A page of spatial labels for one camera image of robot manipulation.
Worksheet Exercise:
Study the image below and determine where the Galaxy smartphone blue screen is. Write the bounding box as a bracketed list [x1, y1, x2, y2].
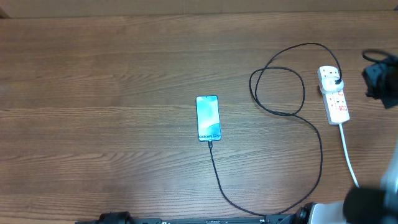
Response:
[196, 95, 222, 142]

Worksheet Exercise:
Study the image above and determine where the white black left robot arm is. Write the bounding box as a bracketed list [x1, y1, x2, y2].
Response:
[98, 212, 134, 224]

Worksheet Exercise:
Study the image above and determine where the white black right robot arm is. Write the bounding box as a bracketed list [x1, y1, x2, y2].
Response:
[280, 49, 397, 224]

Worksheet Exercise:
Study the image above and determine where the white charger plug adapter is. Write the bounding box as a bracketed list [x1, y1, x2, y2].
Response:
[320, 77, 344, 94]

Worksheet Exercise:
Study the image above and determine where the white power strip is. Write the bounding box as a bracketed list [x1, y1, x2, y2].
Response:
[317, 66, 350, 125]

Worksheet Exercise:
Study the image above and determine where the brown cardboard backdrop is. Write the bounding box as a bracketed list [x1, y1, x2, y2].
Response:
[1, 0, 397, 18]

